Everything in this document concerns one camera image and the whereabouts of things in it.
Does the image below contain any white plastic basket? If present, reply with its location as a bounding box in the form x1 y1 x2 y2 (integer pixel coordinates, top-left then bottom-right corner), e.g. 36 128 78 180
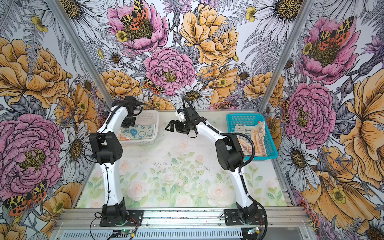
118 110 159 147

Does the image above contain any blue and cream towel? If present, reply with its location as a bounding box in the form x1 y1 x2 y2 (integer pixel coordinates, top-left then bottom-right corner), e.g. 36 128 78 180
119 124 156 141

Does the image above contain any pink and cream towel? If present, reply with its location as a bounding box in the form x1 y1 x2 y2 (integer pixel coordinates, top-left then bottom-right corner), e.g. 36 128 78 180
235 121 267 157

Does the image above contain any teal plastic basket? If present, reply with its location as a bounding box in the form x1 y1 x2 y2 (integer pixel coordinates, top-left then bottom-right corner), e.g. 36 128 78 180
226 113 278 161

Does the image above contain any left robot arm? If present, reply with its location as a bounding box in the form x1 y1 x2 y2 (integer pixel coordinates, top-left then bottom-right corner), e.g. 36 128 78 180
89 96 145 227

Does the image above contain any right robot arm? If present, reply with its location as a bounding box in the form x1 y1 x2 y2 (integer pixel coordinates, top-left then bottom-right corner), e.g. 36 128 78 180
166 107 260 224

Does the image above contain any green circuit board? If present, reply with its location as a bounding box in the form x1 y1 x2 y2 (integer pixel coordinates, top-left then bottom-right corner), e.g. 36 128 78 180
114 229 136 236

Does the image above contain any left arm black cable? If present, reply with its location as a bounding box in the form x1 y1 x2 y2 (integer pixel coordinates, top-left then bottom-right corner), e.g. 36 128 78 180
83 101 145 240

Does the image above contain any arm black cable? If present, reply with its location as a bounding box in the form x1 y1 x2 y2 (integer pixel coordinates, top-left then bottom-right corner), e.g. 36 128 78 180
83 101 145 240
181 97 268 240

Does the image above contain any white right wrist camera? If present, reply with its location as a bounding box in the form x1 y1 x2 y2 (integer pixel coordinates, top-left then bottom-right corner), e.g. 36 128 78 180
175 109 186 122

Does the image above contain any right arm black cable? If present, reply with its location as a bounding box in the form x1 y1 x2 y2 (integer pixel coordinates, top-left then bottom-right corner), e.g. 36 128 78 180
181 97 268 240

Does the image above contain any left aluminium corner post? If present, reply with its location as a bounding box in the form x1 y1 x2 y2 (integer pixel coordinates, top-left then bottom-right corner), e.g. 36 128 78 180
47 1 114 107

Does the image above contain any aluminium corner post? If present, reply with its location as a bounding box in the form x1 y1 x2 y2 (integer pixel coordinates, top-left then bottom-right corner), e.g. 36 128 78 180
47 1 114 107
257 0 315 114

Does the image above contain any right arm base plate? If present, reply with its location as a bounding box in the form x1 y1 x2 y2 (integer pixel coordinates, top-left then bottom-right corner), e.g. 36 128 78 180
224 209 268 226

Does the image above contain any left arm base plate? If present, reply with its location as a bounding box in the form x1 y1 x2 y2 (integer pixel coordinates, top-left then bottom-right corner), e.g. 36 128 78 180
100 210 144 227

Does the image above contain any aluminium front rail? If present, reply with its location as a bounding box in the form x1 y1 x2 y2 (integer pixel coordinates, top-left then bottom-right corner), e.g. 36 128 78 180
50 207 316 240

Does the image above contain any right aluminium corner post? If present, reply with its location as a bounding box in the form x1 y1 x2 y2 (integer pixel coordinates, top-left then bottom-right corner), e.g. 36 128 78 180
257 0 315 114

